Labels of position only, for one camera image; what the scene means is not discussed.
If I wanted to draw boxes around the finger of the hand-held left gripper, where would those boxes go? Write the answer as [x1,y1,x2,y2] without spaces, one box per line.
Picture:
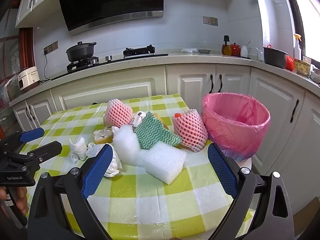
[0,127,45,153]
[5,141,63,167]

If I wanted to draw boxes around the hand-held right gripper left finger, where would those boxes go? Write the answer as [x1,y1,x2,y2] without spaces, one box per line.
[27,144,115,240]

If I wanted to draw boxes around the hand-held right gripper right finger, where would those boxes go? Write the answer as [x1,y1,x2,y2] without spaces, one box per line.
[207,143,295,240]

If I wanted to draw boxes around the bin with pink bag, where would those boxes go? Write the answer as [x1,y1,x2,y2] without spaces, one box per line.
[202,92,271,162]

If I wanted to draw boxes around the white foam sheet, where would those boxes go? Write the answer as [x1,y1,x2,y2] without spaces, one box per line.
[113,125,140,164]

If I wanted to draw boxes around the pink foam fruit net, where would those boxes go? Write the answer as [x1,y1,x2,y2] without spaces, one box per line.
[104,99,133,128]
[174,109,208,153]

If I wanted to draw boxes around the white foam block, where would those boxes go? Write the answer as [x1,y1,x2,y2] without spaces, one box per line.
[139,141,187,184]

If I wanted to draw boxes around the green wavy patterned cloth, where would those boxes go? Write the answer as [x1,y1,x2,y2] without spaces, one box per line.
[135,111,182,150]

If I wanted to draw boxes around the person's left hand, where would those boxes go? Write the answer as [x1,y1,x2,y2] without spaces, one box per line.
[0,186,29,217]

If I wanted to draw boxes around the crushed white paper cup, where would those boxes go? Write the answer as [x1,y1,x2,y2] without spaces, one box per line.
[86,142,123,178]

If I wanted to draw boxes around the yellow sponge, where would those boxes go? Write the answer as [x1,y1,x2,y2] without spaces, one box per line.
[92,127,115,145]
[153,113,166,128]

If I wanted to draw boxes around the white rice cooker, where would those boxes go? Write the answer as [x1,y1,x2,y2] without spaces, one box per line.
[18,66,40,92]

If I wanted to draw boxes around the green checkered tablecloth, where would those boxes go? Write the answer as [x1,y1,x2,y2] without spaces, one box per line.
[19,94,253,240]

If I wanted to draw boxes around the white paper bag black print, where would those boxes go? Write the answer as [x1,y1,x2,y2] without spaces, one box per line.
[130,111,147,128]

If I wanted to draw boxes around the white kitchen counter cabinets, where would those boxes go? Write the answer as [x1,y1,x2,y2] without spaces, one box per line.
[9,51,320,215]

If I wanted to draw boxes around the white jar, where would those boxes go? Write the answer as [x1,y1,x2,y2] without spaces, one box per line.
[240,41,251,57]

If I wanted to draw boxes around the red kettle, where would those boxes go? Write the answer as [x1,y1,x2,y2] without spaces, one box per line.
[230,42,242,57]

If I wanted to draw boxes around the oil bottle with black cap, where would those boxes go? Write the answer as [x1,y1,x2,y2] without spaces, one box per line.
[222,35,233,56]

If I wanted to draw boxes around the black gas cooktop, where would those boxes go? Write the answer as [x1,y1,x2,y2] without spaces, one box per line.
[51,44,169,81]

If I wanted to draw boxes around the patterned yellow bowl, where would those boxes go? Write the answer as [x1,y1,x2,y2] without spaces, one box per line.
[294,58,312,77]

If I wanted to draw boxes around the white bowl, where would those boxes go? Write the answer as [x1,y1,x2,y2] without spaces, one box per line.
[310,67,320,85]

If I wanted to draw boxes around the spray bottle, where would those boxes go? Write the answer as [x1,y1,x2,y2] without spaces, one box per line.
[293,33,302,60]

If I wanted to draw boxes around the black range hood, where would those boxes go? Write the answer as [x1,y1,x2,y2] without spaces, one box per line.
[55,0,165,32]

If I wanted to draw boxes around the window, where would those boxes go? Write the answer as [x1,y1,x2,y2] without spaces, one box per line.
[287,0,320,63]

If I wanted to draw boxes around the black power cable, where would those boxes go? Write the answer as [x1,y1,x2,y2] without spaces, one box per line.
[40,52,52,83]

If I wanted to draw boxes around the wall socket with plug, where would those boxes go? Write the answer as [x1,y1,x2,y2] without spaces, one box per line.
[44,41,59,54]

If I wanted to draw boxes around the grey pot with red handle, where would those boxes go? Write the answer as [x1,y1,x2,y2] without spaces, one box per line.
[263,44,289,69]

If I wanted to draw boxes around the white wall cabinet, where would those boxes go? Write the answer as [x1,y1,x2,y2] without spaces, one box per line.
[15,0,60,28]

